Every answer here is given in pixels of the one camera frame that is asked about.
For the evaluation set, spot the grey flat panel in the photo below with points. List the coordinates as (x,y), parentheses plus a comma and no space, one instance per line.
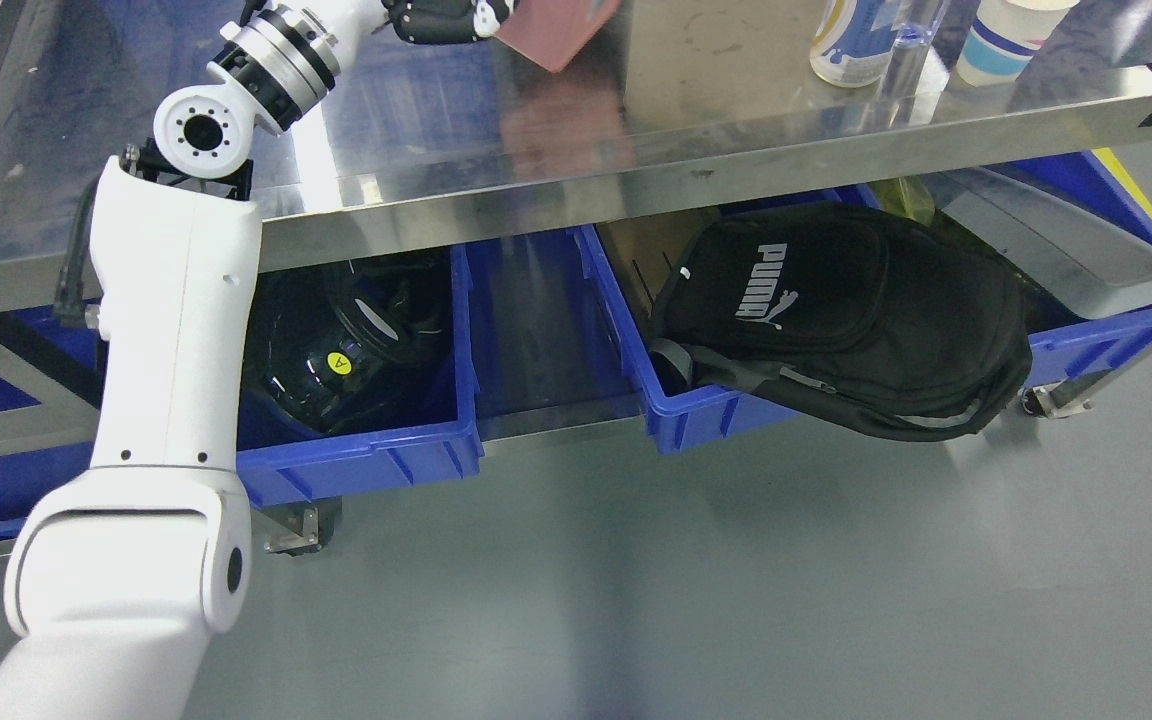
(1090,265)

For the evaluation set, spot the blue bin with backpack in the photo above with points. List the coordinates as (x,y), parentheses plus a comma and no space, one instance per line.
(1078,345)

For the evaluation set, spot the white blue bottle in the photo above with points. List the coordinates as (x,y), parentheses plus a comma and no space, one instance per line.
(853,44)

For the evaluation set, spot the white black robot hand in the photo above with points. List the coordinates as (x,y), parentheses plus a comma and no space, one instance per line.
(439,22)

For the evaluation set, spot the clear plastic bottle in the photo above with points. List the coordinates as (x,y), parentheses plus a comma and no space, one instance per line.
(913,43)

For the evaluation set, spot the white blue paper cup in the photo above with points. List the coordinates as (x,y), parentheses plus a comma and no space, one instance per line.
(1004,36)

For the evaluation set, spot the black Puma backpack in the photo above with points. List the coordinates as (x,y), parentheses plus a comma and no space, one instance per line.
(852,315)

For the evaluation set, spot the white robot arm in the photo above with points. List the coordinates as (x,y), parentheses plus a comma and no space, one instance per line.
(119,579)

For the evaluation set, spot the blue bin with helmet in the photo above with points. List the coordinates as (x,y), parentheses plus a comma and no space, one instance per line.
(435,439)

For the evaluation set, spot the pink plastic storage box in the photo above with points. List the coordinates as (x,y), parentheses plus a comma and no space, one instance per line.
(552,33)

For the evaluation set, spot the stainless steel table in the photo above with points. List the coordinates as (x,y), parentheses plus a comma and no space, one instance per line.
(673,104)

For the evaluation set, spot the black helmet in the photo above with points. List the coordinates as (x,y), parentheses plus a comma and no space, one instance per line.
(346,347)

